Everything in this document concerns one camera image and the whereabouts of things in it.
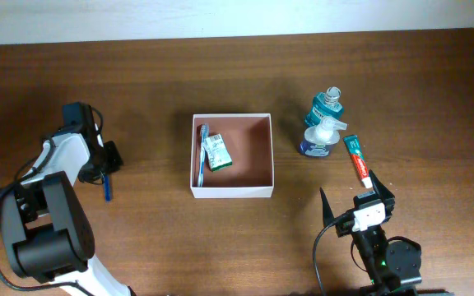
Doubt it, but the blue white toothbrush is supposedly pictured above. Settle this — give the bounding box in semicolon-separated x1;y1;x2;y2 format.
197;123;209;187

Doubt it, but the teal mouthwash bottle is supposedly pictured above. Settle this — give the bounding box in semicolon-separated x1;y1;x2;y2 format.
304;86;344;127

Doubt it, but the foam handwash pump bottle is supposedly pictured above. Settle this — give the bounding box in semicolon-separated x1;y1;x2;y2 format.
299;116;347;158

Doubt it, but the pink open cardboard box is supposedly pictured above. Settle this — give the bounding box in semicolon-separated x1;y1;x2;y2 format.
189;113;275;199

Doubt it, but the blue disposable razor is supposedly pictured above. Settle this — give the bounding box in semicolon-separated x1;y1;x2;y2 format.
102;174;112;202

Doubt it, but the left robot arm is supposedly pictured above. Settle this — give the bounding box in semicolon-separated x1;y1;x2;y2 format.
0;102;134;296

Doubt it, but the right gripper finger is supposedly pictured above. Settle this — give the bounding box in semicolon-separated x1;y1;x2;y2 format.
369;169;395;206
319;187;335;227

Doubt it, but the green white soap packet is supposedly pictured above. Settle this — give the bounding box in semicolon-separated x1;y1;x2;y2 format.
203;134;233;172

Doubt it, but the red green toothpaste tube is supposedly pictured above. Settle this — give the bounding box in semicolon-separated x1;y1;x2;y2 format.
343;135;373;188

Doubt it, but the right black cable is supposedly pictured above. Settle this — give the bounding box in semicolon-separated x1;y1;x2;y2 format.
312;213;353;296

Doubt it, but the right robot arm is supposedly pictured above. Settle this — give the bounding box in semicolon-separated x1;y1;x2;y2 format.
312;171;422;295

